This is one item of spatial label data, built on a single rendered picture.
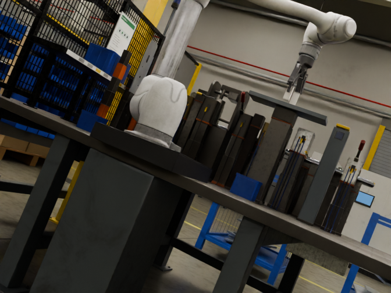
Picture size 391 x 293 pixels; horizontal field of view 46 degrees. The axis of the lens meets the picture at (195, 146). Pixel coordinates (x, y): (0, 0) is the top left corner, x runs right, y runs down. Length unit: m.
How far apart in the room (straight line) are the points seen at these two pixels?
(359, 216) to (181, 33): 8.43
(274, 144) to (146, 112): 0.64
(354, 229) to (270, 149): 8.10
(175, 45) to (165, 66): 0.10
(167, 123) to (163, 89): 0.13
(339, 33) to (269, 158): 0.61
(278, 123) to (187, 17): 0.62
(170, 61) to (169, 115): 0.33
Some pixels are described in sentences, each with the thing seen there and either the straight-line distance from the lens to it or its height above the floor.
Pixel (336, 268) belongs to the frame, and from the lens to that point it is 2.71.
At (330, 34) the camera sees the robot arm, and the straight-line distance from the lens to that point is 2.09.
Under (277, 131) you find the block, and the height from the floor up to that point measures 1.03.
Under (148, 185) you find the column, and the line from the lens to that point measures 1.65.
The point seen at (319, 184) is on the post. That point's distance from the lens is 2.09.
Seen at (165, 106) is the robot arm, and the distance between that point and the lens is 1.78.
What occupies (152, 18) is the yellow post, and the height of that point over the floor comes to 1.60.
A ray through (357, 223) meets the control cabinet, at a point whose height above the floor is 0.90.
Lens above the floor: 0.75
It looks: 2 degrees up
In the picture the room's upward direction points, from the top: 23 degrees clockwise
